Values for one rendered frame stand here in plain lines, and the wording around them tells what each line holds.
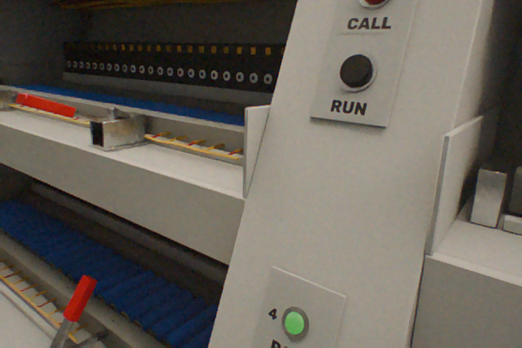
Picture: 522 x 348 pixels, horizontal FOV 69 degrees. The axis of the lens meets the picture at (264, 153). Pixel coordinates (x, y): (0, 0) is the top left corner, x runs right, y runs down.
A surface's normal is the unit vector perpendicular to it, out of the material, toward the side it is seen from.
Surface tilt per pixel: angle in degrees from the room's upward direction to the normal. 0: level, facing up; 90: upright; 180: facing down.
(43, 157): 111
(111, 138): 90
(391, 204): 90
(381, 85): 90
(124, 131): 90
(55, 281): 21
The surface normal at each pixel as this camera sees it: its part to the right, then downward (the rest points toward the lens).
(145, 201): -0.59, 0.17
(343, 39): -0.54, -0.19
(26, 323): 0.04, -0.97
